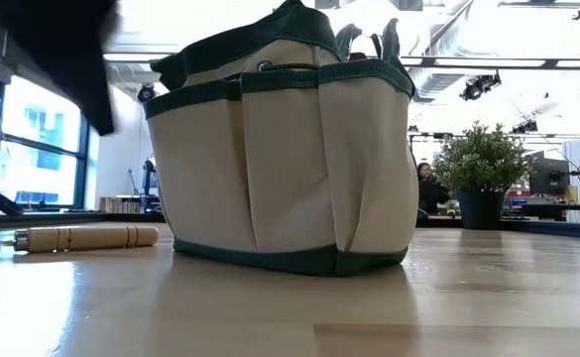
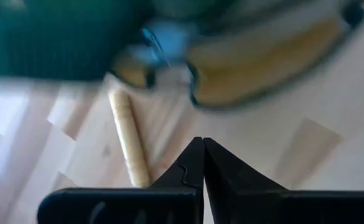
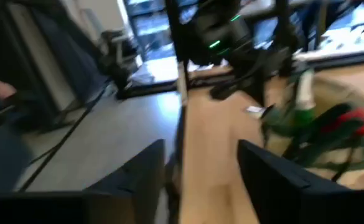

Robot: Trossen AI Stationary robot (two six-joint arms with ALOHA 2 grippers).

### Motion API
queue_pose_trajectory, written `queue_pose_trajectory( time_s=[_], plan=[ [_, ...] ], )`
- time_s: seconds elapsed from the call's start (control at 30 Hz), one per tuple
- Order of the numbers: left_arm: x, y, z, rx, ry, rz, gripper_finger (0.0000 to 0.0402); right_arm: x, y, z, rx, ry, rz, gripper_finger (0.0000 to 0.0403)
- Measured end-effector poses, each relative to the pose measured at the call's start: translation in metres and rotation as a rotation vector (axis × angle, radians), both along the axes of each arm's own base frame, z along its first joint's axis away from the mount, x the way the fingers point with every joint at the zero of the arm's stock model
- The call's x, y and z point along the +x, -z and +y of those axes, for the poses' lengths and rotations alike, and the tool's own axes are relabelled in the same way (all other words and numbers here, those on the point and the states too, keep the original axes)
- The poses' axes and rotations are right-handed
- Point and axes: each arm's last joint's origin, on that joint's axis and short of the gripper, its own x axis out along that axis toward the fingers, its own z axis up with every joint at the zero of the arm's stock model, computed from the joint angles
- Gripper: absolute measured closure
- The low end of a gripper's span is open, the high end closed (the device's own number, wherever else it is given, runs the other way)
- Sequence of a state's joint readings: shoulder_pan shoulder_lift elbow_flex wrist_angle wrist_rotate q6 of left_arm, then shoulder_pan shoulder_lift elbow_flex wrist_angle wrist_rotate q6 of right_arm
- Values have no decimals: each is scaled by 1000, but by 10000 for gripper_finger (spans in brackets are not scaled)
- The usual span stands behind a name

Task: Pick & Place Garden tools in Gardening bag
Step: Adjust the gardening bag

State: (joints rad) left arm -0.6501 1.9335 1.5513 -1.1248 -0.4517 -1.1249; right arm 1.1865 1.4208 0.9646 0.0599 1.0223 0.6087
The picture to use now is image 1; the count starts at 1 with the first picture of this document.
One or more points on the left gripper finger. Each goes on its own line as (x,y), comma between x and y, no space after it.
(71,49)

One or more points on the beige green-trimmed gardening bag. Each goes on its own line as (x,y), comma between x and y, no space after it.
(289,173)

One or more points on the long ceiling light bar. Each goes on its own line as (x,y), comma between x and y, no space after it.
(136,57)
(493,63)

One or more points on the dark-framed window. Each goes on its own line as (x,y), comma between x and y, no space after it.
(36,149)

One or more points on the grey computer monitor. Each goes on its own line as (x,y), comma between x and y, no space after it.
(149,181)

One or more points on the stack of wooden boards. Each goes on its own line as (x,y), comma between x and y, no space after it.
(118,204)

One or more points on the person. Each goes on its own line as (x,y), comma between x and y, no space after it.
(430,191)

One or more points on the black ceiling track light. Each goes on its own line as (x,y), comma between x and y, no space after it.
(478,85)

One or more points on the small green potted plant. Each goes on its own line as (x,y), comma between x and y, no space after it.
(480,163)

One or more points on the black computer monitor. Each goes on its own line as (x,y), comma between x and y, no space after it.
(547,173)

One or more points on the dark office desk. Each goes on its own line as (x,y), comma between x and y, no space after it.
(542,210)

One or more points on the black ceiling camera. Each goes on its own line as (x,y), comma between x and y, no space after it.
(146,93)

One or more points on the ceiling rail fixture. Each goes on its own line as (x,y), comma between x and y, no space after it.
(542,4)

